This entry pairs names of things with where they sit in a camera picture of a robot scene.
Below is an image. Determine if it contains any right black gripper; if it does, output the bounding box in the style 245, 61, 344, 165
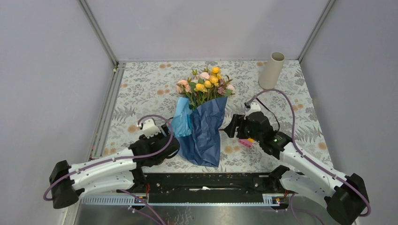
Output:
223, 114, 262, 143

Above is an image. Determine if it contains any brown ribbon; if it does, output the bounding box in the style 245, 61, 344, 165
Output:
217, 97, 281, 133

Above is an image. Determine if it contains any blue wrapping paper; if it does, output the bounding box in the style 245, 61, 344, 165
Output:
171, 97, 227, 167

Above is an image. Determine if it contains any artificial flower bunch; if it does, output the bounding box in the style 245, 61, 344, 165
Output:
176, 67, 235, 109

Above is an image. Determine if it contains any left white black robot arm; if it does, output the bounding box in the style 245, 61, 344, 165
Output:
44, 134, 180, 209

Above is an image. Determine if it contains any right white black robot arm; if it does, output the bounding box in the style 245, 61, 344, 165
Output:
224, 112, 368, 225

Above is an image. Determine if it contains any beige cylindrical vase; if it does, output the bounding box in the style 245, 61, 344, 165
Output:
258, 52, 285, 89

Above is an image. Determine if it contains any colourful toy brick block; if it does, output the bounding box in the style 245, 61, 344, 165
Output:
238, 138, 254, 148

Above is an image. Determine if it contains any floral patterned table mat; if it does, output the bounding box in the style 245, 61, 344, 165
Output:
93, 60, 332, 166

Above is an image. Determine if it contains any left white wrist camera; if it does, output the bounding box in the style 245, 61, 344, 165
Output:
138, 118, 161, 138

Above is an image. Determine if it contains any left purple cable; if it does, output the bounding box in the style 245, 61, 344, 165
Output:
43, 114, 174, 225

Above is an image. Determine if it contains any purple cable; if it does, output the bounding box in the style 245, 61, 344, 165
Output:
244, 89, 372, 225
43, 114, 174, 225

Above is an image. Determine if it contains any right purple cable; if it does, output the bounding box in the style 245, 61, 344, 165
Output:
244, 89, 372, 225

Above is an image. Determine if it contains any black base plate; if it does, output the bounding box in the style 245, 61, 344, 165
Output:
116, 172, 299, 204

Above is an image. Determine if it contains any white slotted cable duct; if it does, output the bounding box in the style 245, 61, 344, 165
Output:
80, 194, 280, 207

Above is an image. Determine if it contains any left aluminium frame post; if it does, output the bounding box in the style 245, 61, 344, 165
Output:
77, 0, 119, 68

